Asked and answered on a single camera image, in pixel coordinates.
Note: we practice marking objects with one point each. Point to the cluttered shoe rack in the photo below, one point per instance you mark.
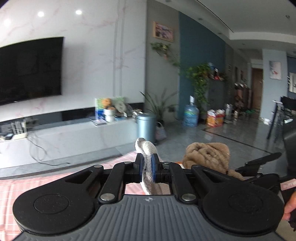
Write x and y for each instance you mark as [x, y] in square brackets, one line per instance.
[241, 97]

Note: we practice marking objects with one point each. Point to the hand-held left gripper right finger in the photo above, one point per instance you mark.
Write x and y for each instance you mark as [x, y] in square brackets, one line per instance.
[153, 168]

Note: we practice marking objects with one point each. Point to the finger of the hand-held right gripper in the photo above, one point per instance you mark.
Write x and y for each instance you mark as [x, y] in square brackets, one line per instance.
[249, 173]
[266, 160]

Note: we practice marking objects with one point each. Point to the marble television cabinet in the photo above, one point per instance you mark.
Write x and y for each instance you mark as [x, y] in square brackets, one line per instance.
[81, 141]

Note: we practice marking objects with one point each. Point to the silver flat book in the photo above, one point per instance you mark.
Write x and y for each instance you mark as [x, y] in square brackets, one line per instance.
[98, 121]

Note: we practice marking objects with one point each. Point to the white router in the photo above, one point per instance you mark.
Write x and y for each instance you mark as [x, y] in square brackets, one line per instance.
[19, 135]

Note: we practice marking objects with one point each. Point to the round paper fan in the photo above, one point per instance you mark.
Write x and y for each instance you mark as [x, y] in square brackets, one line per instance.
[120, 107]

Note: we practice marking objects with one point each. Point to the framed wall picture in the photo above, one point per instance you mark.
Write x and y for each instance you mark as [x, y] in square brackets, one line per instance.
[163, 31]

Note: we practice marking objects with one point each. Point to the white wall art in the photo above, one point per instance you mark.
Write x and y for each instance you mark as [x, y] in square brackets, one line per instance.
[275, 70]

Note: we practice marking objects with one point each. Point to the black dining chair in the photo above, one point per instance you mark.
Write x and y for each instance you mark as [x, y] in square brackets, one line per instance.
[286, 103]

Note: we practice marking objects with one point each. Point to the hanging ivy plant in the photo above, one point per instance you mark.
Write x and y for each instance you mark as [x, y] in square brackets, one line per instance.
[161, 47]

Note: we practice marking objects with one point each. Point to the long-leaf potted plant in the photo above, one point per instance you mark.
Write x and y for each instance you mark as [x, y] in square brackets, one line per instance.
[158, 106]

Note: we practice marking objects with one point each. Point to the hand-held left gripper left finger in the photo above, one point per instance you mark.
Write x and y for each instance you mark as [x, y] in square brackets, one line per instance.
[139, 168]

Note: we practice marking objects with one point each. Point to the small brown teddy bear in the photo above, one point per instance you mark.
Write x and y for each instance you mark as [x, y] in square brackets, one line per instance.
[106, 103]

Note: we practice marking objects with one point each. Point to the black wall television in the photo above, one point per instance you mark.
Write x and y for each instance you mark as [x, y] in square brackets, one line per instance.
[30, 71]

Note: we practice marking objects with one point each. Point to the small wicker basket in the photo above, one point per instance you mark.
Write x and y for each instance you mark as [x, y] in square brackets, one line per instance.
[160, 132]

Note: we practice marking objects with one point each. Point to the grey-blue trash can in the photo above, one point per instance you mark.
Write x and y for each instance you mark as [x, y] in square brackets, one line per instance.
[145, 129]

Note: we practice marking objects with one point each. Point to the green landscape painting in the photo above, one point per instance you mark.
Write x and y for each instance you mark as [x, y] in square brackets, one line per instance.
[98, 104]

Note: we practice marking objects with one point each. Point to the blue water bottle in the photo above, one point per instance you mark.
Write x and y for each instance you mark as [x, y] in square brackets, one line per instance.
[190, 114]

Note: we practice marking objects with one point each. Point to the white sock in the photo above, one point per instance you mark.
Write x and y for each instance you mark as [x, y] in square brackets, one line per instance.
[148, 148]

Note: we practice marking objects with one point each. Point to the brown wooden door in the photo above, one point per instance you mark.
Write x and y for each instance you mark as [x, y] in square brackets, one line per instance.
[257, 90]

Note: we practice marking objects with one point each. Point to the trailing green plant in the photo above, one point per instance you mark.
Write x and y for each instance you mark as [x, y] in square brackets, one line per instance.
[198, 78]

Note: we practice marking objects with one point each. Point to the grey-blue cabinet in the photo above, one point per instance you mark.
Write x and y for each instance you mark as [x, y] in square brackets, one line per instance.
[217, 97]

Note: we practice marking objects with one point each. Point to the brown plush toy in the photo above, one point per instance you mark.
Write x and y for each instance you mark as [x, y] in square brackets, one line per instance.
[208, 155]

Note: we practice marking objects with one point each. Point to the decorative plate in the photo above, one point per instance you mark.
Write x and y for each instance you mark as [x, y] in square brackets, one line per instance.
[128, 109]

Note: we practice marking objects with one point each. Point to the pink checked tablecloth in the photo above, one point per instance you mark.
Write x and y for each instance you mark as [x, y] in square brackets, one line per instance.
[9, 208]

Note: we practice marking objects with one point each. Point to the person's right hand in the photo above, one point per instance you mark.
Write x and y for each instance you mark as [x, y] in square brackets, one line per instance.
[291, 206]

